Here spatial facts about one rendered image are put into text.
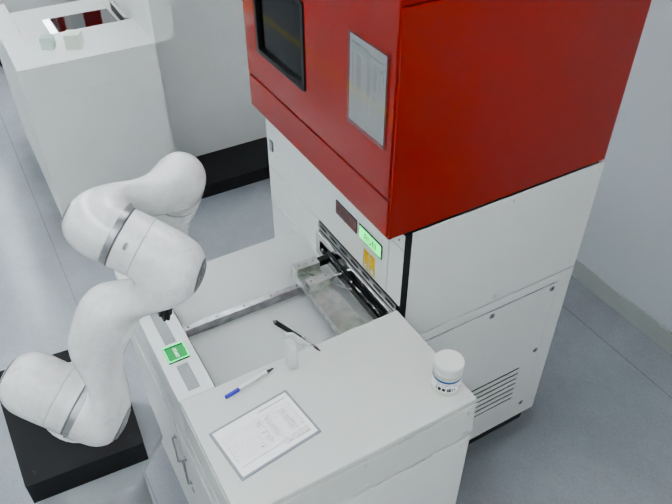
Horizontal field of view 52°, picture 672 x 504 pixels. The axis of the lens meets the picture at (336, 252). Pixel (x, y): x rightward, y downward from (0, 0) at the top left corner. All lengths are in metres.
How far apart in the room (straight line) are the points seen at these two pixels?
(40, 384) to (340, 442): 0.66
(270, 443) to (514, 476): 1.37
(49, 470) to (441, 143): 1.16
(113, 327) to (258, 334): 0.91
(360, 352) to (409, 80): 0.70
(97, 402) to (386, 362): 0.76
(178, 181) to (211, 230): 2.62
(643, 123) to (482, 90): 1.52
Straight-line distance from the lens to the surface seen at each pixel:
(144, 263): 1.06
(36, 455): 1.75
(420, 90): 1.50
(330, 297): 2.02
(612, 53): 1.90
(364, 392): 1.68
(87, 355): 1.21
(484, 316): 2.17
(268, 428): 1.62
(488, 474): 2.74
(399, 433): 1.61
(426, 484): 1.87
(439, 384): 1.66
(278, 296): 2.08
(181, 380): 1.75
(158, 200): 1.13
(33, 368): 1.33
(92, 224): 1.06
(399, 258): 1.76
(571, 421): 2.97
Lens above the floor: 2.28
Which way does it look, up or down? 40 degrees down
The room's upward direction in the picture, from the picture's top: straight up
